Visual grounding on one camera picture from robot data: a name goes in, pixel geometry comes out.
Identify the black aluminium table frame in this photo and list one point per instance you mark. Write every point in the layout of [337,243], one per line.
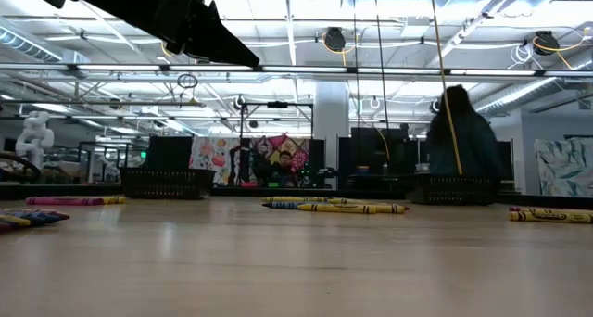
[231,193]

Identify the leaf-pattern cloth panel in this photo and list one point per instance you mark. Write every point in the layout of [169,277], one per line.
[565,168]

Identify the colourful patchwork quilt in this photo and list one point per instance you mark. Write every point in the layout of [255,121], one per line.
[292,145]

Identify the blue crayon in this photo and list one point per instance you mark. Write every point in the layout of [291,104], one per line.
[280,206]
[44,218]
[33,221]

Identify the person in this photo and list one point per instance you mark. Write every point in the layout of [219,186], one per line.
[285,161]
[477,141]

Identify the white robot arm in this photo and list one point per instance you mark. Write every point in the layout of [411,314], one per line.
[34,136]

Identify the black screen panel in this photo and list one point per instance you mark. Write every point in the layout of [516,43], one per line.
[169,152]

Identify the black slotted plastic basket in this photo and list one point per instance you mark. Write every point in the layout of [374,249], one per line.
[167,185]
[454,192]

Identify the small white robot arm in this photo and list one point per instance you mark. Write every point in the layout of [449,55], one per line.
[110,168]

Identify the long ceiling light bar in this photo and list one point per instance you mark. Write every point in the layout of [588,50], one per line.
[301,69]

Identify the floral cloth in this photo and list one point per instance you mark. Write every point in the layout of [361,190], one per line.
[210,159]

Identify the black cabinet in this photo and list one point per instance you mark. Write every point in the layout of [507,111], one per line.
[370,145]

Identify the black partition panel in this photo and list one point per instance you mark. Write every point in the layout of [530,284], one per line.
[507,159]

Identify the white building column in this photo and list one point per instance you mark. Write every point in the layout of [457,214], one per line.
[331,122]

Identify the black metal rig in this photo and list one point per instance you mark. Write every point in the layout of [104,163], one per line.
[277,104]

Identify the blue box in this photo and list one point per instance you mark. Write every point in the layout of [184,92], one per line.
[363,170]

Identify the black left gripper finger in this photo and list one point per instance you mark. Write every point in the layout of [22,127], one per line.
[218,22]
[208,41]

